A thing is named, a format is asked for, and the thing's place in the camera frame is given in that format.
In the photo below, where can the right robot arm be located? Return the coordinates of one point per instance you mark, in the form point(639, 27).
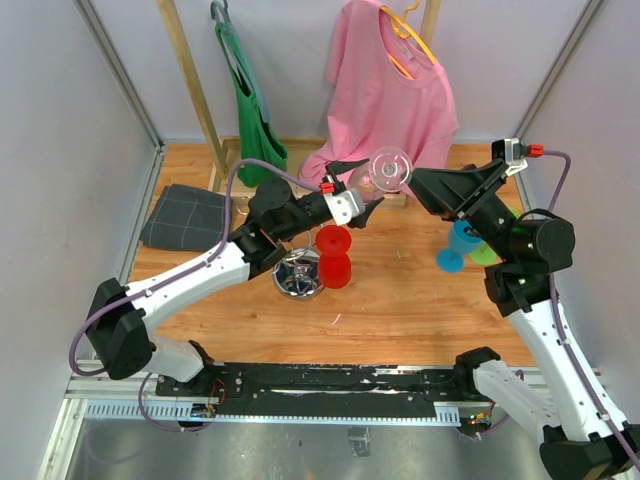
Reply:
point(580, 432)

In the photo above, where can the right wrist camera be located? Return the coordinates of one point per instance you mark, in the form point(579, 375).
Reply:
point(515, 154)

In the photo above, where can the red wine glass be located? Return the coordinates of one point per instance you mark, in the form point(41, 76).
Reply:
point(334, 266)

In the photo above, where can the yellow clothes hanger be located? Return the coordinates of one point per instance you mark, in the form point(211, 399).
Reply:
point(403, 31)

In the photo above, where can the dark grey checked cloth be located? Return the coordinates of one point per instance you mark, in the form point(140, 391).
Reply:
point(185, 218)

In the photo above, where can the green garment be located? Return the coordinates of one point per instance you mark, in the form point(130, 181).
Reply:
point(257, 139)

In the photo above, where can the green wine glass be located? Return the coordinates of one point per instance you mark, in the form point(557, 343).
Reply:
point(483, 255)

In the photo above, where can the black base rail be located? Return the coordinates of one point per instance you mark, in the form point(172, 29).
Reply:
point(323, 391)

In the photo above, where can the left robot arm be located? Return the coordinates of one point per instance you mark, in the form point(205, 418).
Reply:
point(123, 319)

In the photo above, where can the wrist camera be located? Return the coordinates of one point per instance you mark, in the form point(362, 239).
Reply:
point(341, 205)
point(515, 154)

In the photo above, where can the pink t-shirt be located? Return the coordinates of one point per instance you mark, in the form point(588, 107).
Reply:
point(386, 93)

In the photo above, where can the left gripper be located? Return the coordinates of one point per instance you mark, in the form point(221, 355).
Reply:
point(369, 207)

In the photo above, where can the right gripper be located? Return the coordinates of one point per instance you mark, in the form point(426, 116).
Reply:
point(458, 193)

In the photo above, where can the blue wine glass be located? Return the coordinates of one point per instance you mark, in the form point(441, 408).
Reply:
point(461, 242)

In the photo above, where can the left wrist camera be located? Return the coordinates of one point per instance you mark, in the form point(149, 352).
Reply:
point(341, 205)

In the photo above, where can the grey clothes hanger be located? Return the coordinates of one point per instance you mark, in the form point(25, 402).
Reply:
point(219, 13)

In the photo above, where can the chrome wine glass rack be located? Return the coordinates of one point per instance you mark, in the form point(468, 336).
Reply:
point(297, 275)

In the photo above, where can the clear wine glass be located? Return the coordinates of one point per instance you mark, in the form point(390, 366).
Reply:
point(386, 171)

